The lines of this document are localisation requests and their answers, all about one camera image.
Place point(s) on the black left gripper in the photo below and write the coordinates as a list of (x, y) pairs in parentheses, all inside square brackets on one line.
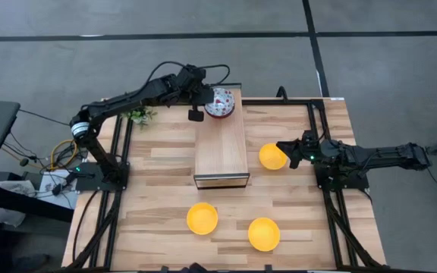
[(193, 81)]

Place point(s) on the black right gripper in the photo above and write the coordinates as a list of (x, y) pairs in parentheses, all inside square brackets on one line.
[(307, 149)]

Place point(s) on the red floral patterned bowl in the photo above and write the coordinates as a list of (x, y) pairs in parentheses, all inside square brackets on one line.
[(224, 104)]

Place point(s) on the yellow mini bowl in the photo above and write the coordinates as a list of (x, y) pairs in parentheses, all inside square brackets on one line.
[(202, 218), (264, 234), (271, 157)]

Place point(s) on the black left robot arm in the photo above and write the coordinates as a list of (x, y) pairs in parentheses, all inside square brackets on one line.
[(127, 99)]

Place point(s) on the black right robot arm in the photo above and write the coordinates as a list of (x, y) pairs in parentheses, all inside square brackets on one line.
[(385, 155)]

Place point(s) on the small green potted plant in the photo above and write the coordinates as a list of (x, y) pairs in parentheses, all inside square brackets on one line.
[(140, 115)]

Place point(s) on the white paper box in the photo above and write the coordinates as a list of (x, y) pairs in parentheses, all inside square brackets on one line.
[(57, 184)]

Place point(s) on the white plastic bag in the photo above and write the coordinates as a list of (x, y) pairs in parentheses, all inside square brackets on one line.
[(8, 204)]

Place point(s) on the black aluminium rig frame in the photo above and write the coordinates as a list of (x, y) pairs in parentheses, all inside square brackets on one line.
[(279, 101)]

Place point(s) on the black frame wooden shelf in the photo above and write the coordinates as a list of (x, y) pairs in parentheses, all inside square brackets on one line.
[(221, 151)]

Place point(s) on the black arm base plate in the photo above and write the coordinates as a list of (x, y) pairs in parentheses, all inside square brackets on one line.
[(359, 184), (89, 180)]

